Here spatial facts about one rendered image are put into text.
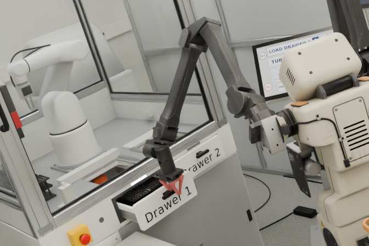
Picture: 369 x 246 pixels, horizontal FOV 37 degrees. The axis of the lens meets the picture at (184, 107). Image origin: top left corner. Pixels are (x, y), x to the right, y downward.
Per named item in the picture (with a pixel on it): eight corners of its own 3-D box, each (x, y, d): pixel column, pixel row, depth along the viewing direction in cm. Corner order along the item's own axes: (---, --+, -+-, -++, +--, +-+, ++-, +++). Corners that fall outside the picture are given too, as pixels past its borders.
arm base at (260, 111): (251, 128, 164) (287, 114, 166) (239, 108, 169) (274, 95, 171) (251, 144, 171) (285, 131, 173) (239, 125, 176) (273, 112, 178)
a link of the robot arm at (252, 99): (256, 107, 169) (268, 109, 172) (242, 84, 175) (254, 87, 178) (239, 127, 174) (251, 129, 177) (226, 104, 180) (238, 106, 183)
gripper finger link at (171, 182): (178, 188, 218) (171, 167, 216) (189, 191, 213) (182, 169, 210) (165, 197, 214) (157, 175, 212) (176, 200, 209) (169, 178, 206)
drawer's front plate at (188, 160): (225, 156, 254) (219, 134, 251) (180, 186, 237) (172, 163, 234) (223, 155, 255) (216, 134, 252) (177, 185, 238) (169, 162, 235)
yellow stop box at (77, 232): (94, 241, 208) (88, 225, 206) (78, 252, 203) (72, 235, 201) (88, 238, 211) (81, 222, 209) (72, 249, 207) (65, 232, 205)
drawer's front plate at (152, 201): (197, 194, 224) (190, 170, 221) (143, 231, 208) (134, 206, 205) (195, 193, 226) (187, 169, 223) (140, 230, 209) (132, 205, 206)
